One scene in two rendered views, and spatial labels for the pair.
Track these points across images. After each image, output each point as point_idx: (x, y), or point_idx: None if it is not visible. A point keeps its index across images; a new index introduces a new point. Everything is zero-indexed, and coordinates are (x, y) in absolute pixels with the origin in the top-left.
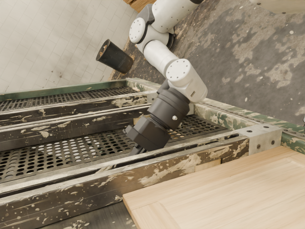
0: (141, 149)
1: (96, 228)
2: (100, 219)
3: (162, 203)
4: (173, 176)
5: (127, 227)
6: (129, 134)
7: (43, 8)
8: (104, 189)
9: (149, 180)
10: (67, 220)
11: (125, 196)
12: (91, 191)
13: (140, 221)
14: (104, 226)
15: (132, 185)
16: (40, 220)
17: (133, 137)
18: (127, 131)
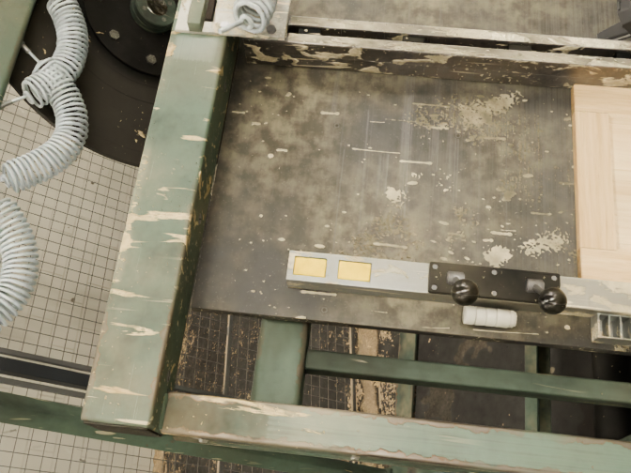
0: (628, 34)
1: (533, 111)
2: (539, 100)
3: (611, 117)
4: None
5: (563, 125)
6: (622, 13)
7: None
8: (557, 73)
9: (613, 81)
10: (506, 85)
11: (576, 88)
12: (543, 70)
13: (578, 128)
14: (541, 112)
15: (591, 80)
16: (483, 77)
17: (624, 22)
18: (622, 7)
